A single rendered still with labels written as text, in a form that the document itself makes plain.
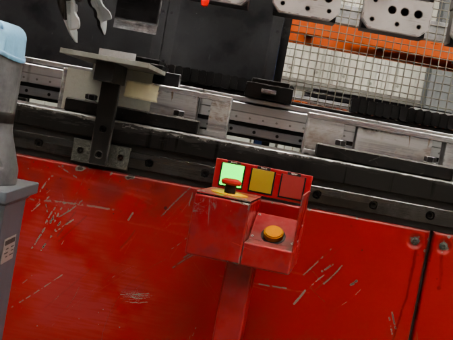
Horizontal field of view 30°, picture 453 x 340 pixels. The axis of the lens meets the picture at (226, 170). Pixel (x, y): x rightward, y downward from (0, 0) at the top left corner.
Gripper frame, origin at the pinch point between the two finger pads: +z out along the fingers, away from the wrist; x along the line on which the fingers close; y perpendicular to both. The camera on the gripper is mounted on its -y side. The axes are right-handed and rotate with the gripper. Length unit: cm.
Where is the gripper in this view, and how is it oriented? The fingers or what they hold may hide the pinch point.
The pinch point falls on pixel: (87, 32)
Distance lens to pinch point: 187.5
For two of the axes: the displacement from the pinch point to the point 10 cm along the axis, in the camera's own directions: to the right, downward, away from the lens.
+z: 1.2, 8.9, 4.3
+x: 8.2, -3.3, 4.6
